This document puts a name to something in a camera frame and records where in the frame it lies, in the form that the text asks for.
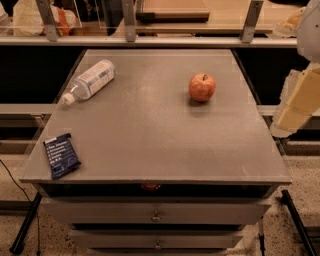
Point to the black frame leg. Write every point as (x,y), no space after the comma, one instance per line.
(302,231)
(17,247)

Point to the grey drawer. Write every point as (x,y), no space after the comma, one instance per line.
(155,239)
(221,212)

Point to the metal rail frame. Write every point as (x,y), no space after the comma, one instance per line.
(226,28)

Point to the left black frame leg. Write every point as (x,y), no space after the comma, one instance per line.
(17,247)

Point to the wooden board on shelf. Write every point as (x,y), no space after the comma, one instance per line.
(157,11)

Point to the red apple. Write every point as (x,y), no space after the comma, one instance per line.
(202,87)

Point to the upper grey drawer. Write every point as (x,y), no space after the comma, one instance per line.
(221,212)

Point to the blue snack packet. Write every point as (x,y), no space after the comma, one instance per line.
(61,155)

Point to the lower grey drawer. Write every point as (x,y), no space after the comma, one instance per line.
(155,239)

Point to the clear plastic water bottle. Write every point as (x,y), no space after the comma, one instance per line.
(84,86)

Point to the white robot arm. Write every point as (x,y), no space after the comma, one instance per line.
(305,22)

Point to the right black frame leg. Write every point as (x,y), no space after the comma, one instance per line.
(302,231)

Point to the grey drawer cabinet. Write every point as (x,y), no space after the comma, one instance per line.
(142,138)

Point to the orange white plastic bag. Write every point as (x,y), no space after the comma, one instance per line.
(27,19)

